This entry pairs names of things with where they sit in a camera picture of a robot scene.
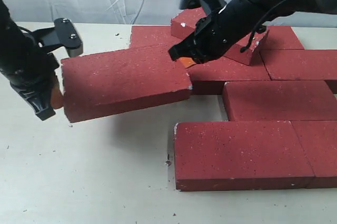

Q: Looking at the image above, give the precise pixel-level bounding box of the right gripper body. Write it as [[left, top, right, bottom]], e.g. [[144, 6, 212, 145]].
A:
[[194, 0, 263, 64]]

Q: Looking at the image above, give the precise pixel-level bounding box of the right row red brick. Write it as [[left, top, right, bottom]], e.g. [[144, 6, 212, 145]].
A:
[[260, 49, 336, 94]]

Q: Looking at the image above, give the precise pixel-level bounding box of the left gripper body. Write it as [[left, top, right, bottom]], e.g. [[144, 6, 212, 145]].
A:
[[1, 24, 59, 85]]

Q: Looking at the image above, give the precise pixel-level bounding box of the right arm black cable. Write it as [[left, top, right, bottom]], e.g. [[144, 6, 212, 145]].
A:
[[239, 0, 337, 53]]

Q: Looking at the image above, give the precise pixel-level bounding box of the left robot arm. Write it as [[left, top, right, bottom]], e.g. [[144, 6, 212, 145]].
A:
[[1, 1, 60, 121]]

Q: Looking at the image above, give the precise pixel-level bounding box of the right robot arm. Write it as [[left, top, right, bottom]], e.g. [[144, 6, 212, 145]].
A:
[[169, 0, 336, 64]]

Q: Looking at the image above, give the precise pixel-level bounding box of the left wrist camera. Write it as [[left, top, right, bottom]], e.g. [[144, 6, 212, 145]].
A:
[[54, 18, 83, 57]]

